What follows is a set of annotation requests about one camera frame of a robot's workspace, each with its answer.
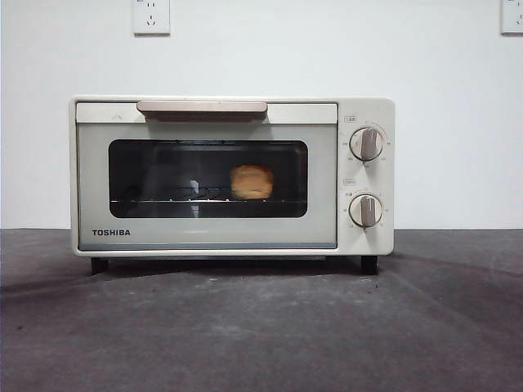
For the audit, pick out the golden bread loaf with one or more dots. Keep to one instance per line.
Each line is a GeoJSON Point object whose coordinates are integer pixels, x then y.
{"type": "Point", "coordinates": [251, 181]}

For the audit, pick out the beige oven knob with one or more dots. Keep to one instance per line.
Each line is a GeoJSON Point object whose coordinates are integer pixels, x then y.
{"type": "Point", "coordinates": [367, 144]}
{"type": "Point", "coordinates": [366, 210]}

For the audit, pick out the black oven foot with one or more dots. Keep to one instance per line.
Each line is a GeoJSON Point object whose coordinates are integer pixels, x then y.
{"type": "Point", "coordinates": [368, 265]}
{"type": "Point", "coordinates": [99, 265]}

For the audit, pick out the cream Toshiba toaster oven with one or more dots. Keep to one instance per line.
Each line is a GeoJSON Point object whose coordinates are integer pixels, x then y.
{"type": "Point", "coordinates": [367, 110]}

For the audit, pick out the white wall socket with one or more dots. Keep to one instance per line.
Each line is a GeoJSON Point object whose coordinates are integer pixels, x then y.
{"type": "Point", "coordinates": [513, 17]}
{"type": "Point", "coordinates": [151, 18]}

